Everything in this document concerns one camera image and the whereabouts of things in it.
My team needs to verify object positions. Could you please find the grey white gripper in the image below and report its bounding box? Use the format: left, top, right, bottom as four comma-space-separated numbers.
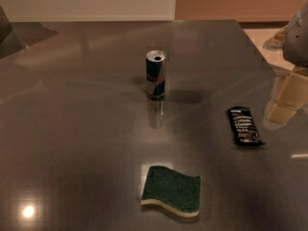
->
262, 2, 308, 129

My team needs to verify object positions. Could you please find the redbull can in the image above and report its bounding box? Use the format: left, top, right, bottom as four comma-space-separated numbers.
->
146, 50, 167, 100

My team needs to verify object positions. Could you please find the black snack bar wrapper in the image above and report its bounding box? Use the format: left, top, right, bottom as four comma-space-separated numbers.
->
227, 106, 263, 146

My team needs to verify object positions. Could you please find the green yellow sponge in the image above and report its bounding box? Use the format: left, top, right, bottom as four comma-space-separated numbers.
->
141, 166, 201, 218

